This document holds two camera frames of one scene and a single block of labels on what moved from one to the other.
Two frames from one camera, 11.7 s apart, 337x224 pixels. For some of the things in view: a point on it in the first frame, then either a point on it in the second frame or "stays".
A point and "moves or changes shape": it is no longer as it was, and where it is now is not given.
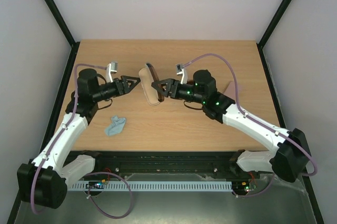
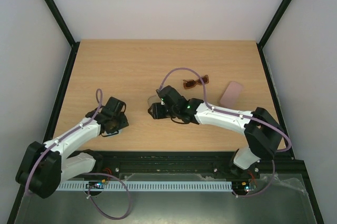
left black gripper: (126, 88) to (124, 124)
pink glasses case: (230, 91) stays
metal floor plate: (283, 202) stays
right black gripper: (174, 88) to (157, 110)
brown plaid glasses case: (147, 76) moves or changes shape
